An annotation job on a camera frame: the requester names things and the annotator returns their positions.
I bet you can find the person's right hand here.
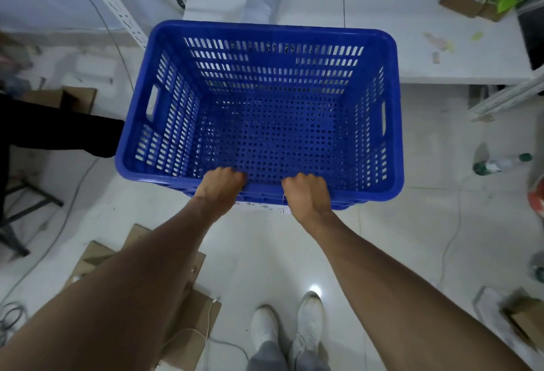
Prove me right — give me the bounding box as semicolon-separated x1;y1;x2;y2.
281;173;332;228

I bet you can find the person's left hand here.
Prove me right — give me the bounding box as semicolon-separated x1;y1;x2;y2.
193;167;248;215

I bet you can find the blue perforated plastic crate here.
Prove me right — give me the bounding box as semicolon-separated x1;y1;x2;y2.
115;20;404;211

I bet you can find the person's left forearm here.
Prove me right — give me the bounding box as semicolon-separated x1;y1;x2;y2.
0;196;232;371

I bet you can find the person's right forearm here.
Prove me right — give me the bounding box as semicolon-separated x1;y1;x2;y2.
297;209;534;371

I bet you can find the person's white right shoe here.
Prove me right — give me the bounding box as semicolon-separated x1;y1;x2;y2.
291;292;325;356

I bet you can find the person's white shoe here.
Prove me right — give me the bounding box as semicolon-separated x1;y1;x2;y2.
291;292;325;356
250;306;280;355

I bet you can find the person's white left shoe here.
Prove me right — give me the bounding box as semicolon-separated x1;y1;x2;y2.
250;306;280;355

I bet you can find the small brown cardboard box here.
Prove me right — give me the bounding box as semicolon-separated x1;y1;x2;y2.
158;283;222;371

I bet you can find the large flattened cardboard box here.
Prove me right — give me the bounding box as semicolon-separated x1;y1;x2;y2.
63;224;207;295

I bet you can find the white plastic roll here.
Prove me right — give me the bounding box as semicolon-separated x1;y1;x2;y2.
239;0;284;25

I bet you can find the brown cardboard box with flaps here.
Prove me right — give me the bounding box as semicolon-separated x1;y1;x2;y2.
21;86;98;115

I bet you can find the person's grey right trouser leg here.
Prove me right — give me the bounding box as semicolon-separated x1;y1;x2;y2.
293;346;331;371

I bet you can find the person's grey trouser leg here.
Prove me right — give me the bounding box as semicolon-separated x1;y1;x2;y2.
293;346;331;371
247;340;290;371

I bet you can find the person's grey left trouser leg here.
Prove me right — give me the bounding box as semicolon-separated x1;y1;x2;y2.
247;340;290;371

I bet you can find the pale paper scrap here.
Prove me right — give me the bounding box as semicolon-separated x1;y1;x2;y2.
422;31;454;53

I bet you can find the clear bottle with green cap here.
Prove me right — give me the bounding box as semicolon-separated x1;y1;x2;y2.
473;152;534;176

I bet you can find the white perforated metal upright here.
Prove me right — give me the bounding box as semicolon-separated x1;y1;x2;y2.
64;0;149;49

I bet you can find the red and white container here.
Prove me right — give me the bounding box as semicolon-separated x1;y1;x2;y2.
527;175;544;219

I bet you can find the open cardboard box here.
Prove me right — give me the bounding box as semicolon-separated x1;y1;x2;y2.
439;0;507;23

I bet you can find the cardboard box on white sheet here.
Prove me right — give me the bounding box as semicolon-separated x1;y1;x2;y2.
501;293;544;351

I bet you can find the white charging cable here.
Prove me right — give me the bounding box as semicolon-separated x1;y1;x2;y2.
161;296;250;371

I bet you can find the thin grey floor cable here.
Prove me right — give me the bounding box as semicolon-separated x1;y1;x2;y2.
0;157;101;299

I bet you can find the black metal stool frame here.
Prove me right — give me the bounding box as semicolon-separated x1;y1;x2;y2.
0;158;64;257

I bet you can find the white metal shelf rail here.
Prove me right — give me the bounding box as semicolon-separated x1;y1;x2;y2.
469;70;544;121

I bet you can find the black coiled cable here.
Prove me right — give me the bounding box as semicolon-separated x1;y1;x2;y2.
0;302;29;347

